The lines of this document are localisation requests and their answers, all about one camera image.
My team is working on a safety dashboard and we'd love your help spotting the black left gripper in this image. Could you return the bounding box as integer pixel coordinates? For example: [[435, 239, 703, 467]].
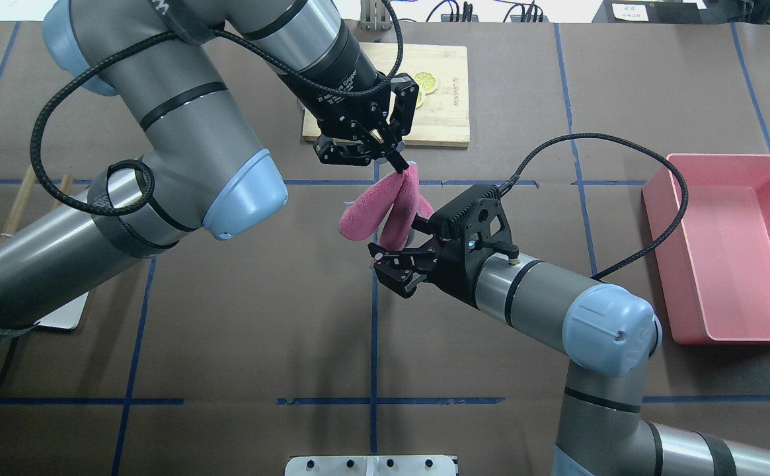
[[313, 73, 420, 174]]

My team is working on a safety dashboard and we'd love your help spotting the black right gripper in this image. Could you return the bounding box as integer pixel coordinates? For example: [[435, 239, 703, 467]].
[[367, 217, 520, 308]]

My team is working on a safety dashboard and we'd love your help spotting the pink and grey cloth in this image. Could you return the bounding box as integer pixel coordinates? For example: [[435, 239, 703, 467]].
[[338, 161, 435, 252]]

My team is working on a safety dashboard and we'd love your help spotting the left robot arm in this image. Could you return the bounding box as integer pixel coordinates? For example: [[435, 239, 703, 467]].
[[0, 1, 417, 350]]

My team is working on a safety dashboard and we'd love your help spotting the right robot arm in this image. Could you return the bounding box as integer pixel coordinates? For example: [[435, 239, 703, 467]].
[[369, 219, 770, 475]]

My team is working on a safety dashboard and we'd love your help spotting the wooden cutting board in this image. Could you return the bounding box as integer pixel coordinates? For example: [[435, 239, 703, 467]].
[[301, 44, 471, 148]]

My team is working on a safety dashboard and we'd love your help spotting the lemon slice upper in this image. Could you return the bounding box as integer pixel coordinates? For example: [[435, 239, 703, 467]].
[[411, 70, 438, 95]]

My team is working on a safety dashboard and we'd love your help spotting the pink plastic bin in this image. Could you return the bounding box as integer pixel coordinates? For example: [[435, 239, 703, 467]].
[[656, 153, 770, 344]]

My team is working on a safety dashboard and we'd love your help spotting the wooden rack rod inner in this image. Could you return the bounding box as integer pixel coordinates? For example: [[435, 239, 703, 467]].
[[52, 174, 74, 210]]

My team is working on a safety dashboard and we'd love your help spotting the white rectangular tray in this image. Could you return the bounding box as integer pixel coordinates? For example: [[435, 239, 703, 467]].
[[35, 292, 91, 332]]

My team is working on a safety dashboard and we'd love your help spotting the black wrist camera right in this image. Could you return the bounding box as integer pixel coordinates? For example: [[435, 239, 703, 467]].
[[429, 184, 500, 240]]

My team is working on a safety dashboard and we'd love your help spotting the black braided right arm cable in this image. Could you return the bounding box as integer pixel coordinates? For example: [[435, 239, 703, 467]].
[[498, 133, 689, 282]]

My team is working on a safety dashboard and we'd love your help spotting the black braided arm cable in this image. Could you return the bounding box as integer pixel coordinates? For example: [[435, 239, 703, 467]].
[[30, 0, 404, 218], [498, 133, 689, 282]]

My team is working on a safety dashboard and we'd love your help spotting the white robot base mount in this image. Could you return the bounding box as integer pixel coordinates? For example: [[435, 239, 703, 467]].
[[284, 454, 459, 475]]

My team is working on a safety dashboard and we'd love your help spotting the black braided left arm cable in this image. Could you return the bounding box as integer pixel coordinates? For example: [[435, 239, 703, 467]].
[[30, 0, 404, 218]]

